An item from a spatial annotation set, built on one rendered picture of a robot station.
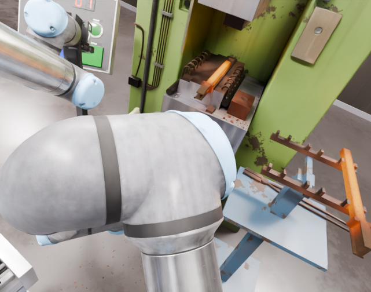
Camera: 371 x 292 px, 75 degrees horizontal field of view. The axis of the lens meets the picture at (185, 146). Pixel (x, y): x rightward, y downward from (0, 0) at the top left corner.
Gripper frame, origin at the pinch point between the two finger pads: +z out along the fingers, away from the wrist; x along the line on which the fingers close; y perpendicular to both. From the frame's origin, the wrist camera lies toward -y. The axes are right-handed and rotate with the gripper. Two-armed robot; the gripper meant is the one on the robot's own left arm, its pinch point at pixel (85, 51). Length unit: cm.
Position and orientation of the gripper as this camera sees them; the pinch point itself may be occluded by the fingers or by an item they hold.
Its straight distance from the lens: 96.8
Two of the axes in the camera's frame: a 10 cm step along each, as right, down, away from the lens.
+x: -9.7, -1.5, -1.7
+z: -1.4, -2.2, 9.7
